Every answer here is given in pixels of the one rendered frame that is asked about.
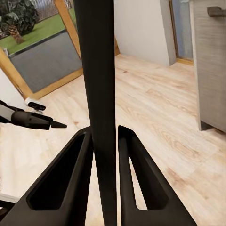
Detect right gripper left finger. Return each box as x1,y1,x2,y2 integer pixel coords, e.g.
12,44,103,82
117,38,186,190
0,126,94,226

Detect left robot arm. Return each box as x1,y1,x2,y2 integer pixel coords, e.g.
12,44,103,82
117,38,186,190
0,97,68,130

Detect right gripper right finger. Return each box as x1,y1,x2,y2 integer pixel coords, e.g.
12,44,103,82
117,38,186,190
118,125,197,226

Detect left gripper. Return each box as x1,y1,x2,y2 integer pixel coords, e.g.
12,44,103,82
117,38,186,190
19,111,68,130

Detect poster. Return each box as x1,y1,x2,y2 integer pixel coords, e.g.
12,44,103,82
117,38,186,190
73,0,118,226

